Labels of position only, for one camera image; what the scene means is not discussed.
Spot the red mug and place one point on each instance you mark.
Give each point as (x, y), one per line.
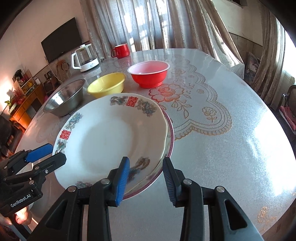
(121, 52)

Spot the black flat television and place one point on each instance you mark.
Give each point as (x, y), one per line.
(62, 39)

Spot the person's left hand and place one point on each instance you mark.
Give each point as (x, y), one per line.
(22, 216)

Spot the stainless steel bowl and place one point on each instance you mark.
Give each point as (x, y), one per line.
(67, 102)

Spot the narrow beige curtain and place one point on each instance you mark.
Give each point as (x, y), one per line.
(270, 58)

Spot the floral lace table cover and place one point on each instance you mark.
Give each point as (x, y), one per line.
(219, 150)

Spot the red plastic bowl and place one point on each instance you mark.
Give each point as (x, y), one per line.
(148, 78)

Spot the wooden cabinet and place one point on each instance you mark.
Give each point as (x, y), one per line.
(23, 111)

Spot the white glass kettle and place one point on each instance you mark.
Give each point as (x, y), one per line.
(89, 63)

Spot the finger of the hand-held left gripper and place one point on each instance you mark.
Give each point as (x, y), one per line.
(39, 153)
(52, 162)

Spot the white floral plate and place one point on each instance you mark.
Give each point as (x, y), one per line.
(104, 139)

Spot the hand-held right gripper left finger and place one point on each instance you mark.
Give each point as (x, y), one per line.
(122, 180)

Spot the dark chair with pink cushion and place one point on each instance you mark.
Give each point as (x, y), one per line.
(288, 113)

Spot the wide beige curtain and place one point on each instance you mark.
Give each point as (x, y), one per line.
(161, 23)

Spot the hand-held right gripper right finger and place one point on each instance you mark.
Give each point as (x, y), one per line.
(171, 185)

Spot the yellow plastic bowl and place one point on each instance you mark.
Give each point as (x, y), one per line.
(104, 85)

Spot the purple rimmed plate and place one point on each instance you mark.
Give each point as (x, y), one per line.
(170, 141)

